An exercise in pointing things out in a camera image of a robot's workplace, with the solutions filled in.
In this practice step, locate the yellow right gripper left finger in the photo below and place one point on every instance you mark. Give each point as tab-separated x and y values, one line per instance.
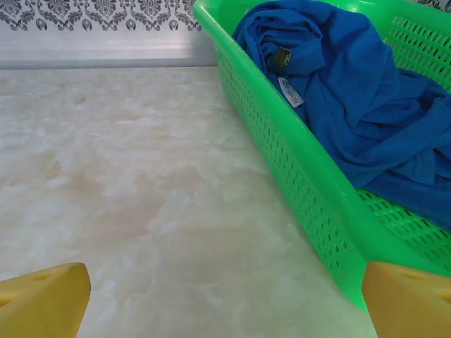
42	303

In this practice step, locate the blue printed t-shirt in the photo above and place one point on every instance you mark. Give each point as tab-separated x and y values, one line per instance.
370	105

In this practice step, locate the green perforated plastic basket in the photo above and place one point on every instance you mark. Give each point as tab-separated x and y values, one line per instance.
282	158

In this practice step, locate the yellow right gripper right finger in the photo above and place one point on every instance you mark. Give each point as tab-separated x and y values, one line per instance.
405	306

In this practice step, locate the aluminium table edge rail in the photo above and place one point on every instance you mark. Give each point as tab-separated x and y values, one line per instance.
105	63

